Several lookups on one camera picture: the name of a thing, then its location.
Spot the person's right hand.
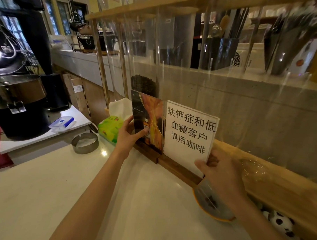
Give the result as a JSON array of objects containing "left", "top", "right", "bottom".
[{"left": 194, "top": 146, "right": 248, "bottom": 209}]

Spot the person's left hand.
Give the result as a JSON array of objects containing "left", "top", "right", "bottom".
[{"left": 113, "top": 115, "right": 151, "bottom": 160}]

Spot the dark orange menu sign stand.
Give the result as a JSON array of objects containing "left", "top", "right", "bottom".
[{"left": 130, "top": 88, "right": 167, "bottom": 165}]

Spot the white paper sign stand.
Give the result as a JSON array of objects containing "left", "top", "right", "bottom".
[{"left": 156, "top": 97, "right": 223, "bottom": 190}]

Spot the person's left forearm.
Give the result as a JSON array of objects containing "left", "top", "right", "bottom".
[{"left": 38, "top": 148, "right": 133, "bottom": 240}]

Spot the person's right forearm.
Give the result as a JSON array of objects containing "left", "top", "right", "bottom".
[{"left": 229, "top": 192, "right": 286, "bottom": 240}]

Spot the green tissue box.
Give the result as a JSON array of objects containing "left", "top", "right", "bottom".
[{"left": 97, "top": 115, "right": 126, "bottom": 147}]

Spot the white tissue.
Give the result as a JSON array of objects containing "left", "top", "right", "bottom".
[{"left": 108, "top": 97, "right": 133, "bottom": 122}]

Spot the yellow bowl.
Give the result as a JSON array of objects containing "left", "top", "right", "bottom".
[{"left": 192, "top": 178, "right": 236, "bottom": 224}]

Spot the glass tube with coffee beans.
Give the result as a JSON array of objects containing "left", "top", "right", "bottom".
[{"left": 125, "top": 18, "right": 161, "bottom": 100}]

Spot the round metal ashtray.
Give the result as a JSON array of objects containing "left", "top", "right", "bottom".
[{"left": 71, "top": 132, "right": 100, "bottom": 155}]

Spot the white side table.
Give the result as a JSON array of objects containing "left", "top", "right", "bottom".
[{"left": 0, "top": 104, "right": 94, "bottom": 166}]

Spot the cardboard box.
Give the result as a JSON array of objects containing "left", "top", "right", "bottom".
[{"left": 63, "top": 72, "right": 92, "bottom": 120}]

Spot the blue lid plastic container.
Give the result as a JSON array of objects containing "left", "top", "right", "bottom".
[{"left": 48, "top": 116, "right": 76, "bottom": 133}]

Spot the wooden tray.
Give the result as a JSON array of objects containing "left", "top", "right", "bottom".
[{"left": 79, "top": 48, "right": 120, "bottom": 57}]

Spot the black and white plush toy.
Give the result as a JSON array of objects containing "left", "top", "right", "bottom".
[{"left": 262, "top": 209, "right": 299, "bottom": 240}]

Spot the clear glass tube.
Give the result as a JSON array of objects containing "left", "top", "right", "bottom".
[
  {"left": 200, "top": 0, "right": 271, "bottom": 76},
  {"left": 154, "top": 4, "right": 213, "bottom": 72},
  {"left": 260, "top": 0, "right": 317, "bottom": 79}
]

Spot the white printed box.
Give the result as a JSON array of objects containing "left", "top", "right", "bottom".
[{"left": 233, "top": 42, "right": 267, "bottom": 70}]

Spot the metal spoon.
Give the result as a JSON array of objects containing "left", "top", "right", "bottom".
[{"left": 210, "top": 24, "right": 222, "bottom": 39}]

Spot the black iron teapot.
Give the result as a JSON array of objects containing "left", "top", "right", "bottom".
[{"left": 68, "top": 12, "right": 87, "bottom": 33}]

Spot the black coffee roaster machine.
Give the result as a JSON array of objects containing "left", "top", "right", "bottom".
[{"left": 0, "top": 0, "right": 71, "bottom": 142}]

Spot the wooden spoon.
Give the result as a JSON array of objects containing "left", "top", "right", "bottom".
[{"left": 218, "top": 15, "right": 231, "bottom": 39}]

